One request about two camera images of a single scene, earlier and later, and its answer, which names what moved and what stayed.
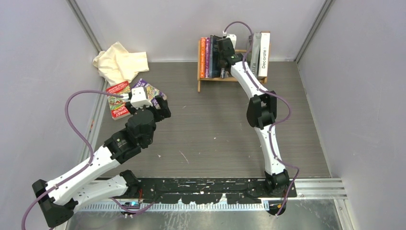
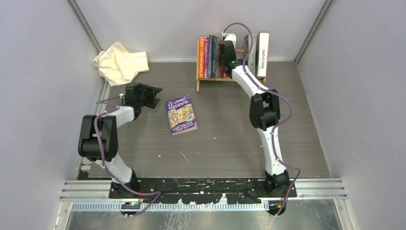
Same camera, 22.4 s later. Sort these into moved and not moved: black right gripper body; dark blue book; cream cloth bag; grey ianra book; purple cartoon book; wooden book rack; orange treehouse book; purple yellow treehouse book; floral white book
Moved: purple yellow treehouse book; grey ianra book; floral white book
Not moved: dark blue book; black right gripper body; wooden book rack; purple cartoon book; cream cloth bag; orange treehouse book
